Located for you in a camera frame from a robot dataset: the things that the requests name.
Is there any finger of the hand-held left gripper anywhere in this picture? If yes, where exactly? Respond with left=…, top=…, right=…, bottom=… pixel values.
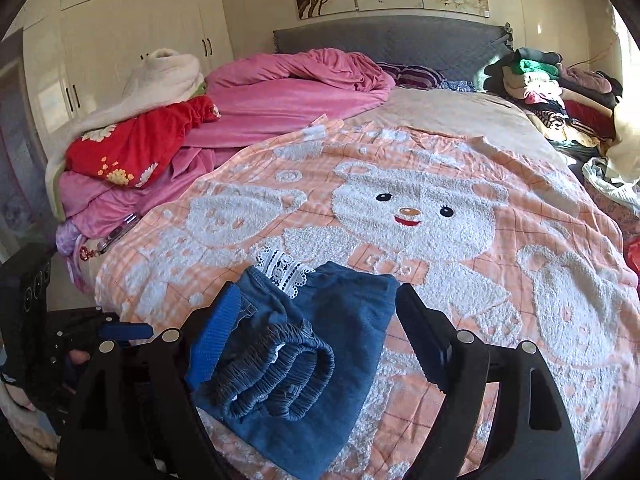
left=97, top=322, right=154, bottom=342

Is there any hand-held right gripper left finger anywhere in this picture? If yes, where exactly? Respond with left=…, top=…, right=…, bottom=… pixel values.
left=55, top=282, right=246, bottom=480

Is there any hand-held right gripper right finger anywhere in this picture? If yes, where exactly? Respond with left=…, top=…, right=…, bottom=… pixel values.
left=394, top=282, right=583, bottom=480

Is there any blue denim pants lace trim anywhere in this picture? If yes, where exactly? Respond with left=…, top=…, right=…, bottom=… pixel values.
left=191, top=251, right=402, bottom=480

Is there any person's left forearm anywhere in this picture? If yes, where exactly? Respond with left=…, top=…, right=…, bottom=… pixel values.
left=0, top=350, right=60, bottom=467

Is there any silver phone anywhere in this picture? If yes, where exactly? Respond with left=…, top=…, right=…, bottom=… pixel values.
left=96, top=212, right=142, bottom=256

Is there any pink bear print blanket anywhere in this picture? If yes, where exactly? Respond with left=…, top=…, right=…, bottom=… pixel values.
left=94, top=114, right=640, bottom=480

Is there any beige bed sheet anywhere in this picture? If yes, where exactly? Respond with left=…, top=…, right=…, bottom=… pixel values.
left=344, top=86, right=582, bottom=173

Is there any white plastic bag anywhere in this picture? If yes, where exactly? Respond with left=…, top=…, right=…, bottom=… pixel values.
left=581, top=104, right=640, bottom=207

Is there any white fleece blanket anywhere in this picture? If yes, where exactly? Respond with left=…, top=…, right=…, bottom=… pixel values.
left=44, top=48, right=207, bottom=222

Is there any pink quilt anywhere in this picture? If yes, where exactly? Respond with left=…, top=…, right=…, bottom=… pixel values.
left=54, top=48, right=399, bottom=281

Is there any purple striped pillow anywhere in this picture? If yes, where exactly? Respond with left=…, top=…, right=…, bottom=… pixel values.
left=375, top=62, right=447, bottom=92

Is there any pile of folded clothes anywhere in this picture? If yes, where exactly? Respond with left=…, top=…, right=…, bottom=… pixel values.
left=481, top=47, right=627, bottom=162

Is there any grey quilted headboard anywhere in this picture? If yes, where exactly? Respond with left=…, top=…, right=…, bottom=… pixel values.
left=272, top=14, right=517, bottom=95

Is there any cream wardrobe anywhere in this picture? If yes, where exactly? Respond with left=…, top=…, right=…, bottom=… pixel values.
left=0, top=0, right=237, bottom=128

